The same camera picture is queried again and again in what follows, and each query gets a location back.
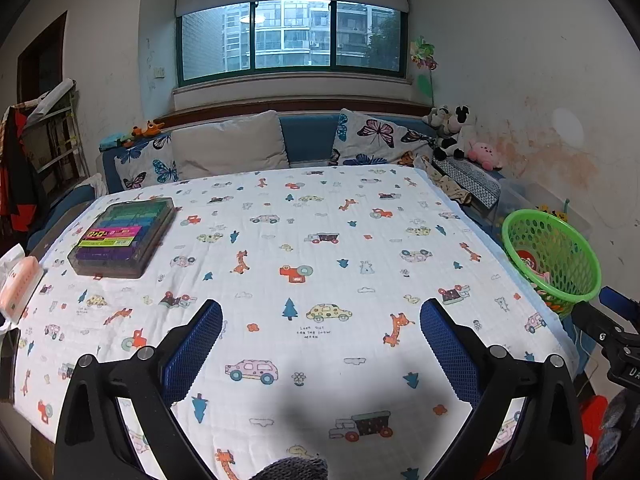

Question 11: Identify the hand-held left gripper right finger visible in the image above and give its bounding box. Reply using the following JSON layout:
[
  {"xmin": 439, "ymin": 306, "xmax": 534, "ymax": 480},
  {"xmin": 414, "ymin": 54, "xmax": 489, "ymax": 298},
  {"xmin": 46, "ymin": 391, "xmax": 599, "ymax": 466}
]
[{"xmin": 414, "ymin": 297, "xmax": 587, "ymax": 480}]

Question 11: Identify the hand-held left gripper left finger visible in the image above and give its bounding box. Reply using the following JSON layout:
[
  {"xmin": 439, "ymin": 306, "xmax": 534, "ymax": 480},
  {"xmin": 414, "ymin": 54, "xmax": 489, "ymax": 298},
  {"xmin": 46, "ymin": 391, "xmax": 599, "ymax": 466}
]
[{"xmin": 55, "ymin": 299, "xmax": 232, "ymax": 480}]

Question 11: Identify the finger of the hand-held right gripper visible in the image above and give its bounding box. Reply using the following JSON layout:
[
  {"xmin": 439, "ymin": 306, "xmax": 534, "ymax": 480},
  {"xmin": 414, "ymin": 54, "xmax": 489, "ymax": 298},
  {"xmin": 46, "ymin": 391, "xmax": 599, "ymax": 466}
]
[
  {"xmin": 597, "ymin": 286, "xmax": 640, "ymax": 322},
  {"xmin": 570, "ymin": 301, "xmax": 640, "ymax": 358}
]

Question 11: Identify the green plastic mesh basket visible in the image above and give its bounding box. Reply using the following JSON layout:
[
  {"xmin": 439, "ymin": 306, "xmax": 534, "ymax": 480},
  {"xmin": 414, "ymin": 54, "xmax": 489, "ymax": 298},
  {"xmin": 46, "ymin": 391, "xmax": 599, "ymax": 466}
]
[{"xmin": 501, "ymin": 208, "xmax": 602, "ymax": 318}]

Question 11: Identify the person's right forearm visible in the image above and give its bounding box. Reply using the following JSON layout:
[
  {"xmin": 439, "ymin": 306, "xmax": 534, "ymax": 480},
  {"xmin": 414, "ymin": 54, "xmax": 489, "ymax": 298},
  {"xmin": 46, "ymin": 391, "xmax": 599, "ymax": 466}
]
[{"xmin": 597, "ymin": 387, "xmax": 640, "ymax": 480}]

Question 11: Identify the plastic case of coloured markers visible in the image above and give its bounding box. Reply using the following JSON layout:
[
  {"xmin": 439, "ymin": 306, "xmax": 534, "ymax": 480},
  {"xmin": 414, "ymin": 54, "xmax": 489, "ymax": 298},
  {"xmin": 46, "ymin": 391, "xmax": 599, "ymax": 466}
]
[{"xmin": 67, "ymin": 197, "xmax": 176, "ymax": 278}]

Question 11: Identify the clear plastic storage box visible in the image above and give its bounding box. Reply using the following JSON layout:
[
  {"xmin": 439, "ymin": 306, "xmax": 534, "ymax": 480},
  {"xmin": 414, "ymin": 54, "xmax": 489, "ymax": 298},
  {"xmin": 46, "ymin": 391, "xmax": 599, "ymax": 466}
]
[{"xmin": 492, "ymin": 180, "xmax": 593, "ymax": 241}]

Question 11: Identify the grey knit sweater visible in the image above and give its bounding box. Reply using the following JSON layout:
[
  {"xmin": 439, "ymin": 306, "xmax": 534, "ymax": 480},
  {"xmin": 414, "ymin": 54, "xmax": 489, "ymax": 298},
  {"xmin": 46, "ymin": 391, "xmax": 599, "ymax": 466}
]
[{"xmin": 255, "ymin": 455, "xmax": 331, "ymax": 480}]

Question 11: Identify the beige printed garment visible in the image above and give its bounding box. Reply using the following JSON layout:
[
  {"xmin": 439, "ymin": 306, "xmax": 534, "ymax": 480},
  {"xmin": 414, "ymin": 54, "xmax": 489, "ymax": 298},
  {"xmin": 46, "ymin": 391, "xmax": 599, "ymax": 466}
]
[{"xmin": 420, "ymin": 155, "xmax": 473, "ymax": 206}]

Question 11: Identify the blue white patterned cloth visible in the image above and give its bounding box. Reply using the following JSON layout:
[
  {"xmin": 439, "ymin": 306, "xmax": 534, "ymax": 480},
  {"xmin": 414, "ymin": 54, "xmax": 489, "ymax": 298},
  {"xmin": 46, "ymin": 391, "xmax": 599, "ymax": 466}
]
[{"xmin": 432, "ymin": 157, "xmax": 503, "ymax": 211}]

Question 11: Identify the pink plastic case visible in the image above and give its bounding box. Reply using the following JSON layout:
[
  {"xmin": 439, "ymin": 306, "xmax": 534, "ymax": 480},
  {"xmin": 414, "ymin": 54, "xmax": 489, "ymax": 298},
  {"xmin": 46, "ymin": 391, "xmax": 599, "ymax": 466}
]
[{"xmin": 0, "ymin": 256, "xmax": 43, "ymax": 323}]

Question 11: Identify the small butterfly print pillow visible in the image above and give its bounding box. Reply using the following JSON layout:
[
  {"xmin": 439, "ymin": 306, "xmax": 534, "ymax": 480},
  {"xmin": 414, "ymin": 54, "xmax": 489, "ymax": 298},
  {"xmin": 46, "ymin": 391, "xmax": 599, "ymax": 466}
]
[{"xmin": 114, "ymin": 132, "xmax": 180, "ymax": 192}]

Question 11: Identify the pink plush toy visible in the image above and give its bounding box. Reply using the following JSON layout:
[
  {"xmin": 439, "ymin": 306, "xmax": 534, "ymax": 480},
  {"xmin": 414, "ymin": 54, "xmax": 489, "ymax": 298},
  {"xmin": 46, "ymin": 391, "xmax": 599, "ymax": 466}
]
[{"xmin": 467, "ymin": 141, "xmax": 506, "ymax": 171}]

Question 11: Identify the white plastic bag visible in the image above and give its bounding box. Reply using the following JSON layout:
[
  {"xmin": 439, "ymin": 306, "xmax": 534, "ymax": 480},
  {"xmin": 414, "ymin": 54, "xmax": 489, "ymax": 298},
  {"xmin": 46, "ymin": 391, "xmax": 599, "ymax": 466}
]
[{"xmin": 0, "ymin": 244, "xmax": 31, "ymax": 333}]

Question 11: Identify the beige pillow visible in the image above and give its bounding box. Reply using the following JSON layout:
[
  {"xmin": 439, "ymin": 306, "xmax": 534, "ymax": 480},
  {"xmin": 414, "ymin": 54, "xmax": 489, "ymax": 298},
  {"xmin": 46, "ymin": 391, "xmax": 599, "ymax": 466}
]
[{"xmin": 171, "ymin": 110, "xmax": 290, "ymax": 181}]

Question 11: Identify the black white cow plush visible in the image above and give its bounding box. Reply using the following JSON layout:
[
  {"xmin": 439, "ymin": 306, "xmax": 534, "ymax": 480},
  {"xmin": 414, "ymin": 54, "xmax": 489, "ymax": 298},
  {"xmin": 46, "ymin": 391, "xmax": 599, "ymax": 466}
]
[{"xmin": 432, "ymin": 105, "xmax": 478, "ymax": 161}]

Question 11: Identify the green toy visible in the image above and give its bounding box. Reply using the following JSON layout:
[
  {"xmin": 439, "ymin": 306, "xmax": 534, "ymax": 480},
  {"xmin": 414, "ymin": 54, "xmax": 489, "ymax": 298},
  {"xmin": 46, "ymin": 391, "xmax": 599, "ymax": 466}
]
[{"xmin": 99, "ymin": 132, "xmax": 135, "ymax": 150}]

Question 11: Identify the orange fox plush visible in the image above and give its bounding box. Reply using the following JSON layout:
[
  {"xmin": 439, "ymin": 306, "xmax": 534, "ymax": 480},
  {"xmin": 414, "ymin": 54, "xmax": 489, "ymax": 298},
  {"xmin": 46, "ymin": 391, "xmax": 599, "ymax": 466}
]
[{"xmin": 131, "ymin": 120, "xmax": 167, "ymax": 142}]

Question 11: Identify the large butterfly print pillow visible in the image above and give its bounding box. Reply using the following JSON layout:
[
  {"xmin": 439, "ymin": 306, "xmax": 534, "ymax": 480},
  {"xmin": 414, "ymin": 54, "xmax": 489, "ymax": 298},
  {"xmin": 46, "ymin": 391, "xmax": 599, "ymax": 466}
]
[{"xmin": 332, "ymin": 108, "xmax": 438, "ymax": 167}]

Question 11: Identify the grey plush toy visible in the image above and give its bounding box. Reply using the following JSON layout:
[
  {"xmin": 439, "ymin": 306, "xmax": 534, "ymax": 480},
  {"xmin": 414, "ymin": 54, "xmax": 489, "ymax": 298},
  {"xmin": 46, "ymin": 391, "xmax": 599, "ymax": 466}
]
[{"xmin": 422, "ymin": 106, "xmax": 451, "ymax": 133}]

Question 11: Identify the red black hanging garment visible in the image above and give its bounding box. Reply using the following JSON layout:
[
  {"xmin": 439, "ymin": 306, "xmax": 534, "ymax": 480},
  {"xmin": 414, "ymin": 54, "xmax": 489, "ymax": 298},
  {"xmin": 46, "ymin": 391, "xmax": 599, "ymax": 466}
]
[{"xmin": 0, "ymin": 105, "xmax": 51, "ymax": 233}]

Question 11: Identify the metal shelf rack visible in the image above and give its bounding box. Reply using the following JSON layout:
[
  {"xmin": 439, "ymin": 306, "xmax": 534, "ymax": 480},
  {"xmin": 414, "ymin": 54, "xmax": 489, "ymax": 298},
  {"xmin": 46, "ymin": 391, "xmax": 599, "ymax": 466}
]
[{"xmin": 25, "ymin": 77, "xmax": 83, "ymax": 186}]

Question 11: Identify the colourful pinwheel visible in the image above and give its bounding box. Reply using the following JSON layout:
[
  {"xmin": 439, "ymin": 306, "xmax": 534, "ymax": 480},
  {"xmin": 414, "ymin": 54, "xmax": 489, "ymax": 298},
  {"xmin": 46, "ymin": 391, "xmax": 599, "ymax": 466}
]
[{"xmin": 409, "ymin": 36, "xmax": 440, "ymax": 108}]

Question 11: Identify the window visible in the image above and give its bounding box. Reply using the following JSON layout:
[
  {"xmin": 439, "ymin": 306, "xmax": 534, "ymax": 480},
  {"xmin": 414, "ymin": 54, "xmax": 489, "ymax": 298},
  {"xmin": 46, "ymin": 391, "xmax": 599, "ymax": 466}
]
[{"xmin": 176, "ymin": 0, "xmax": 407, "ymax": 83}]

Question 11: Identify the dark wooden door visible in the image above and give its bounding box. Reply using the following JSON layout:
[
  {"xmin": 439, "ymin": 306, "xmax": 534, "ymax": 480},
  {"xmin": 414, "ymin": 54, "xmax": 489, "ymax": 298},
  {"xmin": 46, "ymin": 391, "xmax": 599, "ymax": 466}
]
[{"xmin": 17, "ymin": 10, "xmax": 68, "ymax": 106}]

